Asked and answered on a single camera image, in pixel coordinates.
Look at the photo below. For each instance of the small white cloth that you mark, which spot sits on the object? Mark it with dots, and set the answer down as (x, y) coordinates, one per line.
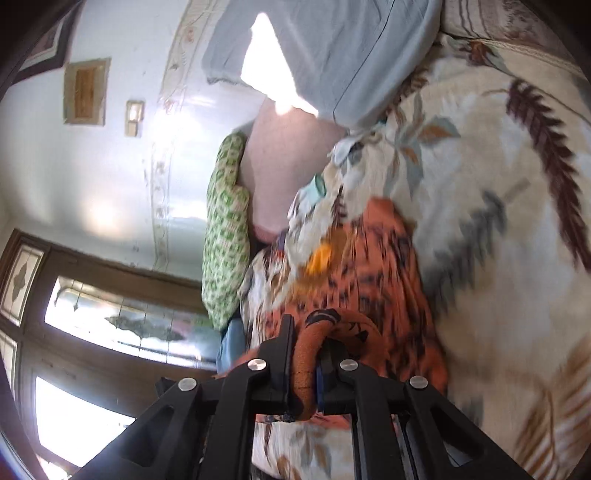
(348, 147)

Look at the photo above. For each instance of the blue folded cloth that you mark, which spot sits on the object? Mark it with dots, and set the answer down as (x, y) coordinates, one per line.
(231, 346)

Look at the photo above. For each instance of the striped bed cushion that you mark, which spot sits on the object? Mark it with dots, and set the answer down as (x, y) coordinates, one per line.
(498, 18)

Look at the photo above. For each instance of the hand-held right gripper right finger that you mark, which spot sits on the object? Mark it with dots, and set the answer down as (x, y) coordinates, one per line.
(330, 383)

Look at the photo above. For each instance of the orange floral garment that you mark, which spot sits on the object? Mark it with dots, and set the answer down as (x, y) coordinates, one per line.
(383, 286)

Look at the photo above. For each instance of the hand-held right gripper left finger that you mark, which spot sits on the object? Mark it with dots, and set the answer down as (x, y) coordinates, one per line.
(281, 369)

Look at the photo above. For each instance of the teal small cloth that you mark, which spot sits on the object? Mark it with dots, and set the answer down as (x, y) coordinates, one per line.
(317, 187)

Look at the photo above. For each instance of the framed wall plaque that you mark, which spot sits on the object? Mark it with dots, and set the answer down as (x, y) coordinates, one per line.
(87, 91)

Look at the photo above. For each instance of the wooden door with patterned glass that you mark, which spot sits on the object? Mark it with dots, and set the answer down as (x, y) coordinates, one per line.
(115, 360)

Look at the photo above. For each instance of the white socks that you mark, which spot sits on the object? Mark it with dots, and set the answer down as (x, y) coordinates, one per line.
(302, 203)

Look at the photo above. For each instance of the grey-blue pillow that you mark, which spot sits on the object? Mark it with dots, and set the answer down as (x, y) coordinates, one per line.
(351, 55)

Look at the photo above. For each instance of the dark framed wall picture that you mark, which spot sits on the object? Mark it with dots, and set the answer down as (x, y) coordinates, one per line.
(51, 41)

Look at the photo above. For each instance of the green checked pillow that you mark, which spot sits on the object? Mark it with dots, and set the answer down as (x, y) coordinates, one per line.
(226, 240)

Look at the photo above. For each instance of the pink bedsheet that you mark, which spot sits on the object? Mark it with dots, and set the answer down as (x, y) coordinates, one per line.
(286, 175)

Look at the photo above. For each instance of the leaf print blanket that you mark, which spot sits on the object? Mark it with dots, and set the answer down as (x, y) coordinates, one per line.
(485, 230)

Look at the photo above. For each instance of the large beige light switch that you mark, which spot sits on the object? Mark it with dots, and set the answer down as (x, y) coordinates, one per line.
(135, 110)

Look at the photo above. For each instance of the small beige light switch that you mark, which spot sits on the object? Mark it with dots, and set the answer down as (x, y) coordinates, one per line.
(132, 129)

